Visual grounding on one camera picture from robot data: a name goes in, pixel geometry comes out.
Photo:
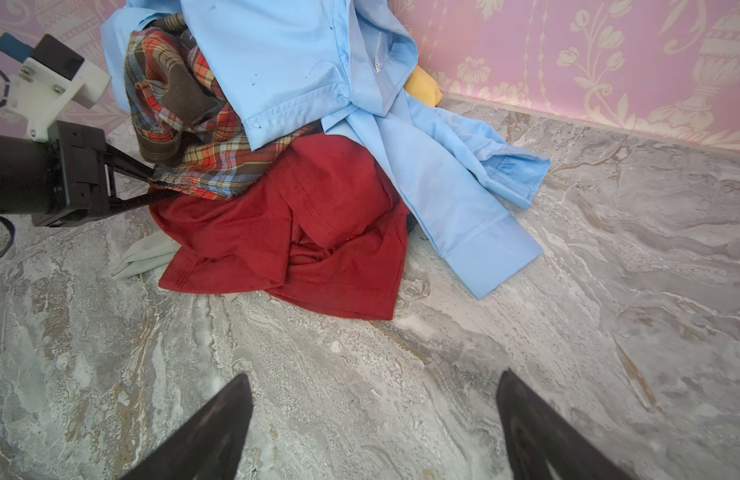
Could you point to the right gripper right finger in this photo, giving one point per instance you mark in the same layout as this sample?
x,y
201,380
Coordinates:
x,y
540,443

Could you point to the yellow cloth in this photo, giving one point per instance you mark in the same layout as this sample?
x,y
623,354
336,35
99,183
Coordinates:
x,y
423,87

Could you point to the light blue shirt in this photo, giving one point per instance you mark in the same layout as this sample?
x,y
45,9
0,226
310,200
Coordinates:
x,y
284,64

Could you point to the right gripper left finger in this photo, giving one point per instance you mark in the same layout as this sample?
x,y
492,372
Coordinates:
x,y
210,444

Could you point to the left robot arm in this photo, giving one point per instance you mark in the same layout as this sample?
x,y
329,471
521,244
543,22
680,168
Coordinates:
x,y
24,179

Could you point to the dark red cloth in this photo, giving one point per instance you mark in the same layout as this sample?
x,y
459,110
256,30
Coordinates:
x,y
323,229

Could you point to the pale green cloth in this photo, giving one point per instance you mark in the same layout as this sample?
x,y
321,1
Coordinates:
x,y
147,254

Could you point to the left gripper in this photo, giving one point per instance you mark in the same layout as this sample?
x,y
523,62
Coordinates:
x,y
79,179

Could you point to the plaid flannel shirt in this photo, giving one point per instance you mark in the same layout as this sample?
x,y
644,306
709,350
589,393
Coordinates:
x,y
183,122

